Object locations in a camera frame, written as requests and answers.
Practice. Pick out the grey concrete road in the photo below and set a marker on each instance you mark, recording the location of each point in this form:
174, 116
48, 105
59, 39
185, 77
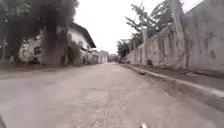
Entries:
100, 96

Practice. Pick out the white house with dark roof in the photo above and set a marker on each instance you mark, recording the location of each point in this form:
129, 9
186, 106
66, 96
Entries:
78, 43

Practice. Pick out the banana plants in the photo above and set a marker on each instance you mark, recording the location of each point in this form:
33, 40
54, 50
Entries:
150, 18

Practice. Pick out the robot's own part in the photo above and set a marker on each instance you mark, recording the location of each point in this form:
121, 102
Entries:
143, 126

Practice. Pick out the raised kerb with sidewalk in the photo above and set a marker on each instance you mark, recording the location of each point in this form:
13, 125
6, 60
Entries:
186, 83

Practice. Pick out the tall tree clump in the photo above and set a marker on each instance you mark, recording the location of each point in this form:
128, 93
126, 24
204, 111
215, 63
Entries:
40, 23

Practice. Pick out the long grey concrete wall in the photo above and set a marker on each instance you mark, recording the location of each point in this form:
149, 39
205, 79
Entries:
186, 43

